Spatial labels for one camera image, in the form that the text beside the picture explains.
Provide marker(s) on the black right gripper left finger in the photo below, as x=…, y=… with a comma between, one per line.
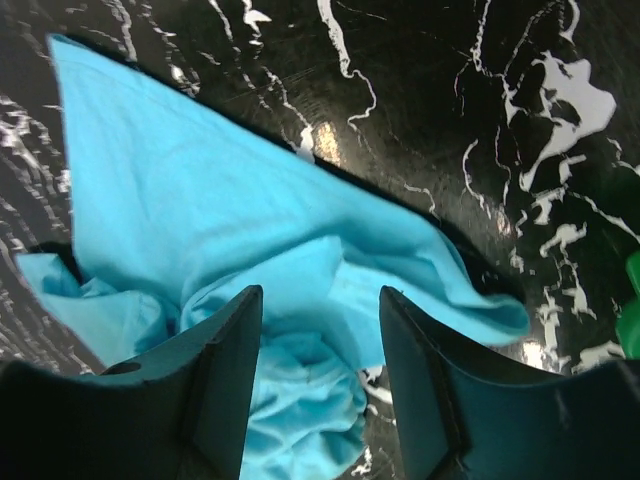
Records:
x=177, y=411

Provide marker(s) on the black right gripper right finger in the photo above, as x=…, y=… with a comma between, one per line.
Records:
x=464, y=411

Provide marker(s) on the light blue t shirt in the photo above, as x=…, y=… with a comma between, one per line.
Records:
x=176, y=209

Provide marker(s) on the green plastic tray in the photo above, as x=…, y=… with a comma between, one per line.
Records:
x=616, y=204

